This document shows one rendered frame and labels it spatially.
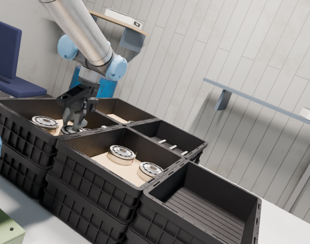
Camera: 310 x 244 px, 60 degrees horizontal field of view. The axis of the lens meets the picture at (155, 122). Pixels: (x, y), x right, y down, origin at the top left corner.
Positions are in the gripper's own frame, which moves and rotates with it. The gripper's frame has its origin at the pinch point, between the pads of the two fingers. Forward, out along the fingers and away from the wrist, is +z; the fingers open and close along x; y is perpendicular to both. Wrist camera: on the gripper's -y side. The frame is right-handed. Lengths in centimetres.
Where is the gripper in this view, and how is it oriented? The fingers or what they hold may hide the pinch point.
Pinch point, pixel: (68, 129)
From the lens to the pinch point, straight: 105.2
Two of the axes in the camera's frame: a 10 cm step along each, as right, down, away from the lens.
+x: -8.0, -4.3, 4.1
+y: 4.7, -0.4, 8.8
